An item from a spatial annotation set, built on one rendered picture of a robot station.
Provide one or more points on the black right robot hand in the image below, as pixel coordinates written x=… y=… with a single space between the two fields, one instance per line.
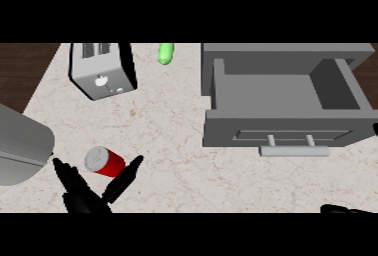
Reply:
x=345 y=210

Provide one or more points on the silver toaster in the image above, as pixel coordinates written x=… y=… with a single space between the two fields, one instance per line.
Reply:
x=101 y=76

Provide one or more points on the grey drawer cabinet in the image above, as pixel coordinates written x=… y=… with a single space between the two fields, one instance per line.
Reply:
x=275 y=83

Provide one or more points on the green cucumber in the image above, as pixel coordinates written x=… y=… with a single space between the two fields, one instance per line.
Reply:
x=166 y=53

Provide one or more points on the red can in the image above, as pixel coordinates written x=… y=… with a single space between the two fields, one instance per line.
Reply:
x=110 y=164

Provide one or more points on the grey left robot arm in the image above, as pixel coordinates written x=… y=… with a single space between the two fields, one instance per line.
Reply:
x=20 y=146

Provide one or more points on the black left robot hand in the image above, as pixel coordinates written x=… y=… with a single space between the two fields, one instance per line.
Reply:
x=83 y=198

